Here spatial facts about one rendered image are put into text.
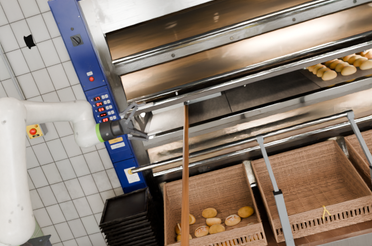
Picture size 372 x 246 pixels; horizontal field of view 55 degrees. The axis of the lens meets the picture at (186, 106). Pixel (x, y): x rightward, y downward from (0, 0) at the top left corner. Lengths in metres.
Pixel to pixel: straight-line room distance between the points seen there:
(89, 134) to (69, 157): 0.78
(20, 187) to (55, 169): 1.16
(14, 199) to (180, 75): 1.20
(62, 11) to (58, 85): 0.45
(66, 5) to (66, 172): 1.08
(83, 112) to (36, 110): 0.23
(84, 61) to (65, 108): 0.58
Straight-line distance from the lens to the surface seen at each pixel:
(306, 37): 2.25
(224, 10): 2.14
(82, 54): 2.20
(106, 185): 2.52
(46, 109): 1.64
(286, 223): 1.95
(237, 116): 2.27
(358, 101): 2.48
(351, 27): 2.33
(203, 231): 2.29
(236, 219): 2.30
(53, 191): 2.65
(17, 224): 1.42
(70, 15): 2.19
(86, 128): 1.73
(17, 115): 1.38
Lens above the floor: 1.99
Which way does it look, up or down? 17 degrees down
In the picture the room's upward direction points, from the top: 17 degrees counter-clockwise
